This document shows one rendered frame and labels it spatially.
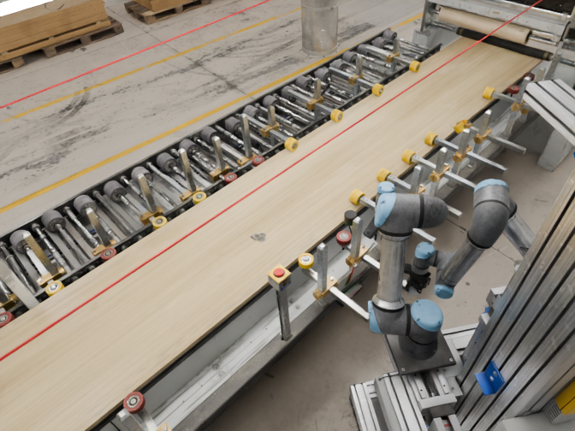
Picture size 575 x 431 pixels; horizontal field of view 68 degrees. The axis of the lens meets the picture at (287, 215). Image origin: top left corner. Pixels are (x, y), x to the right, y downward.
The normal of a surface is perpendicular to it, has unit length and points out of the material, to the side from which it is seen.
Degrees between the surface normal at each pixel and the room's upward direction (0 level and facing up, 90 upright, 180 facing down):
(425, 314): 7
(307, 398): 0
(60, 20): 90
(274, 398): 0
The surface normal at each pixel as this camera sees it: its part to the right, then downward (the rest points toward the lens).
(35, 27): 0.66, 0.52
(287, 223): -0.05, -0.69
